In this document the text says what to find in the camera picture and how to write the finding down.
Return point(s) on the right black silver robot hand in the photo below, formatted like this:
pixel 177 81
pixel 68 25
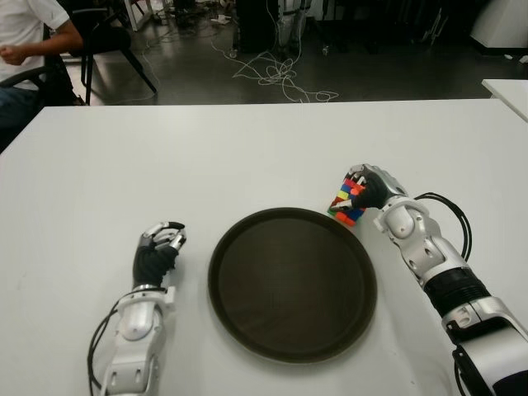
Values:
pixel 379 189

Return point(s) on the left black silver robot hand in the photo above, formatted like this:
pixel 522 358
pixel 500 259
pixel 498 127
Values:
pixel 152 262

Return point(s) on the multicoloured Rubik's cube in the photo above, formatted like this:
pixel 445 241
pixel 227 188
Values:
pixel 342 193

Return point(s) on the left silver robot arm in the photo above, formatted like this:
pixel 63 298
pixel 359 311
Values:
pixel 136 317

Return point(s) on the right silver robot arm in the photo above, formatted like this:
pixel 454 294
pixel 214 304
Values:
pixel 429 251

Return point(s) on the dark brown round plate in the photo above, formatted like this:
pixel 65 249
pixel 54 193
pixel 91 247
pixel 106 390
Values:
pixel 293 288

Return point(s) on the white side table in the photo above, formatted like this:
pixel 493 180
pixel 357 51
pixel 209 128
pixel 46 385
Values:
pixel 509 95

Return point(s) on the black wheeled equipment rack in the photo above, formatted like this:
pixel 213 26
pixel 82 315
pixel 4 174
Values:
pixel 379 24

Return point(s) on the black office armchair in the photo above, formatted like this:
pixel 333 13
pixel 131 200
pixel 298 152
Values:
pixel 62 82

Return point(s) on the black cabinet on casters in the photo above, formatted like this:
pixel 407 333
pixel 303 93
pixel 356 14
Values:
pixel 255 24

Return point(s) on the white machine housing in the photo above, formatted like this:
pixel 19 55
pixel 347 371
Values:
pixel 507 24

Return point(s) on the black four-legged chair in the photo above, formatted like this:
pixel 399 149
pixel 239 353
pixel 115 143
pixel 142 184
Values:
pixel 107 41

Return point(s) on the white power strip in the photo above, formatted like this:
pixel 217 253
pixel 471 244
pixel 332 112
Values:
pixel 220 19

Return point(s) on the seated person in white shirt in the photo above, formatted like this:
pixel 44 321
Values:
pixel 20 29

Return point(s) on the white desk frame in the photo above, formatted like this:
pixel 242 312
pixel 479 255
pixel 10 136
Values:
pixel 142 18

